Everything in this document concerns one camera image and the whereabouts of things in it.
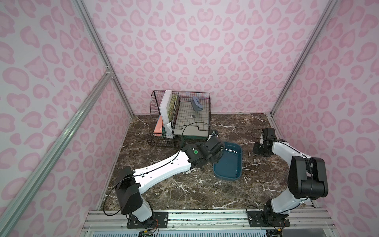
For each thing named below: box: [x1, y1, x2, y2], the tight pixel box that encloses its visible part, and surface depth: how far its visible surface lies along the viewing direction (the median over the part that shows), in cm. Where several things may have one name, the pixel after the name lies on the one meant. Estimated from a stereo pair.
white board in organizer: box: [159, 89, 173, 134], surface depth 95 cm
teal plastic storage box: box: [212, 141, 242, 182], surface depth 95 cm
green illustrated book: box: [167, 93, 179, 122], surface depth 99 cm
